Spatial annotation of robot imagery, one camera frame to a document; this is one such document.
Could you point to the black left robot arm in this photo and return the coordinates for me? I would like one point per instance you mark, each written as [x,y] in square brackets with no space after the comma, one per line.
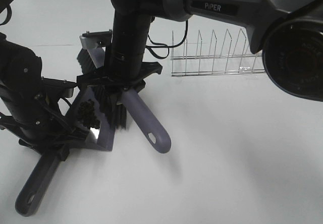
[21,75]

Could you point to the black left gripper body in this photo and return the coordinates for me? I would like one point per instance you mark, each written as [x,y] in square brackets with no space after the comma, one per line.
[36,124]

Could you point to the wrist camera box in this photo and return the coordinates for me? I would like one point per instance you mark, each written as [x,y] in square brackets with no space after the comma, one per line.
[93,40]
[60,88]

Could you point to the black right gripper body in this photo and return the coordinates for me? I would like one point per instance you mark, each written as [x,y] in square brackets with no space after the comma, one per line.
[103,76]

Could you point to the purple plastic dustpan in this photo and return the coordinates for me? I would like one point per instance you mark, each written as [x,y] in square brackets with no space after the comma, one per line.
[92,130]

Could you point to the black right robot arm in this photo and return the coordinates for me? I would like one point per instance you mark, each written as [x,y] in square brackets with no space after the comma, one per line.
[287,32]

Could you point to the purple brush black bristles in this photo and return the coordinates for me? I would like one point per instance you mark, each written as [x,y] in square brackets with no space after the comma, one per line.
[117,99]

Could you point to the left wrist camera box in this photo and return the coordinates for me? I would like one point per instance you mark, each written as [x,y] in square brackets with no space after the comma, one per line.
[60,88]

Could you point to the pile of coffee beans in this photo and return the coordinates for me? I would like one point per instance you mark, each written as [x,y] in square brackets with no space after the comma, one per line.
[86,115]

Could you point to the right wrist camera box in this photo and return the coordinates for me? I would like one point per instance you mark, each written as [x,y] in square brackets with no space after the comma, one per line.
[93,40]

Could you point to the chrome wire dish rack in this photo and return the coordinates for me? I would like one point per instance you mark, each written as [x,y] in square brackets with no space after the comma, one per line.
[227,54]

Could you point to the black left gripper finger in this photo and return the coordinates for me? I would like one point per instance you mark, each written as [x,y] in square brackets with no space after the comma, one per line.
[62,151]
[79,135]

